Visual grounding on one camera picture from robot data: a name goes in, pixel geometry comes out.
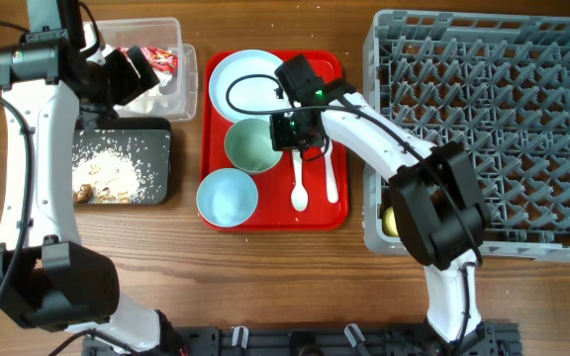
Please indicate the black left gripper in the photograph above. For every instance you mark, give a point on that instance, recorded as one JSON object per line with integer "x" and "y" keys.
{"x": 129, "y": 77}

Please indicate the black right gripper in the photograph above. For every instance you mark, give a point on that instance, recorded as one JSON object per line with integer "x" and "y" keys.
{"x": 285, "y": 132}

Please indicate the white tissue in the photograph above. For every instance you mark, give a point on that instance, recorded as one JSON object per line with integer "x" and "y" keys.
{"x": 152, "y": 102}

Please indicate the red snack wrapper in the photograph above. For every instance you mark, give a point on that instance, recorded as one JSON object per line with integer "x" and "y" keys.
{"x": 161, "y": 60}

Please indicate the pale green bowl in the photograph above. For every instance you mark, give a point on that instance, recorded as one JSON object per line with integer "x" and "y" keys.
{"x": 248, "y": 146}

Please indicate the white rice pile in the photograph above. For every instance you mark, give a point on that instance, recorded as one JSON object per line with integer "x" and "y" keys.
{"x": 113, "y": 177}

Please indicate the brown food scrap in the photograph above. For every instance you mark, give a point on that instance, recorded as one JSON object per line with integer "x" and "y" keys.
{"x": 83, "y": 194}

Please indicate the yellow plastic cup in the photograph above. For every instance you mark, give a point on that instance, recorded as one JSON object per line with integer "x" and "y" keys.
{"x": 389, "y": 225}

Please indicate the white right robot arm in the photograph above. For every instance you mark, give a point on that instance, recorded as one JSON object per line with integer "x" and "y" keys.
{"x": 440, "y": 211}

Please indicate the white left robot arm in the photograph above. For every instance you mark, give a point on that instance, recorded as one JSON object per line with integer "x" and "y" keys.
{"x": 53, "y": 81}

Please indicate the black food waste tray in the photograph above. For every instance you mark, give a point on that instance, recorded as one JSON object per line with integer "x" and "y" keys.
{"x": 147, "y": 141}

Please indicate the blue-grey dishwasher rack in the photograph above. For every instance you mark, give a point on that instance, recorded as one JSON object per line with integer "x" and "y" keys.
{"x": 500, "y": 85}

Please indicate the clear plastic bin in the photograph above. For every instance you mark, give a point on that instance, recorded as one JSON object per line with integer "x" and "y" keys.
{"x": 164, "y": 33}

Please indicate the light blue plate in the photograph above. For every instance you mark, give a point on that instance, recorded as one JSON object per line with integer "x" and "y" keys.
{"x": 252, "y": 94}

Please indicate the white plastic spoon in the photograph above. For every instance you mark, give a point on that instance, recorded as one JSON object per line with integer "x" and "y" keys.
{"x": 299, "y": 195}

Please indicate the white plastic fork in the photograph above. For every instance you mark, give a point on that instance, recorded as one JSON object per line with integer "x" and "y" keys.
{"x": 331, "y": 186}

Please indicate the red plastic tray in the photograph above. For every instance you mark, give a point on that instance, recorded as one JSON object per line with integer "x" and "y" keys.
{"x": 274, "y": 209}

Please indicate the small blue bowl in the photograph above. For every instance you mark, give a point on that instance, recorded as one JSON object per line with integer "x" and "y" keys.
{"x": 227, "y": 197}

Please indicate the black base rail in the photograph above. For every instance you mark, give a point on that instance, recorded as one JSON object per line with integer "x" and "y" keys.
{"x": 397, "y": 339}

